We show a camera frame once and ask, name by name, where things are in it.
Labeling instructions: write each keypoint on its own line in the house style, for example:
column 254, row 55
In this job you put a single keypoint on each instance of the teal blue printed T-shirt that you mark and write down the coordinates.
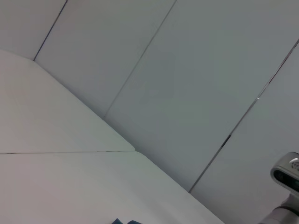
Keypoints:
column 133, row 222

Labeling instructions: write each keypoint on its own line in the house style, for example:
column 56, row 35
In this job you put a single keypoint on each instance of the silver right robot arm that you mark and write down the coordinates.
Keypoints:
column 282, row 212

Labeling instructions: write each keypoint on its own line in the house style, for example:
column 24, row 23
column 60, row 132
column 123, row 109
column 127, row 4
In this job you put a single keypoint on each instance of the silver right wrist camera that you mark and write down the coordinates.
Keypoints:
column 287, row 172

